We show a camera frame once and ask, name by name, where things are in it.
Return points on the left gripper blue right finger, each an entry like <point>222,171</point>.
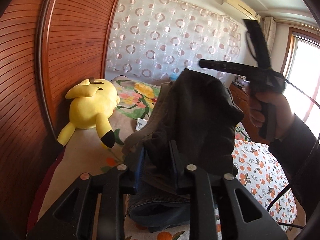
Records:
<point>177,165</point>

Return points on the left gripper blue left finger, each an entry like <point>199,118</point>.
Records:
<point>139,168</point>

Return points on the black pants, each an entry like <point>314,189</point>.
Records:
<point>200,116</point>

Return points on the person's right hand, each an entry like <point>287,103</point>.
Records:
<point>284,116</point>

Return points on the wooden sideboard cabinet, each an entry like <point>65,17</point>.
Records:
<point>241,99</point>

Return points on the stack of papers books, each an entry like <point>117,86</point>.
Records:
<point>241,81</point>

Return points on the dark blue folded jeans bottom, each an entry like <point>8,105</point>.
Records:
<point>157,210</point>

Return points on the beige side curtain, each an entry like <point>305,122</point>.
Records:
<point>269,31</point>

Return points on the khaki folded pants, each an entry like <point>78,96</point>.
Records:
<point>158,113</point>

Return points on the yellow Pikachu plush toy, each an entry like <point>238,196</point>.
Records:
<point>93,103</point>

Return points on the orange print bed sheet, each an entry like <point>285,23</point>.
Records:
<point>262,176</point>

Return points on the blue item box on bed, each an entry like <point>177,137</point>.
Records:
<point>173,77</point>

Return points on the sheer circle pattern curtain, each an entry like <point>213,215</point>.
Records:
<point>152,39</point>

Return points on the wooden slatted wardrobe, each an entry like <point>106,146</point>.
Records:
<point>47,47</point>

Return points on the window with wooden frame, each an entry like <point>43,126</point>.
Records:
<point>301,69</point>

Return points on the wall air conditioner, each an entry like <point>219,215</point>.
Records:
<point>242,7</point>

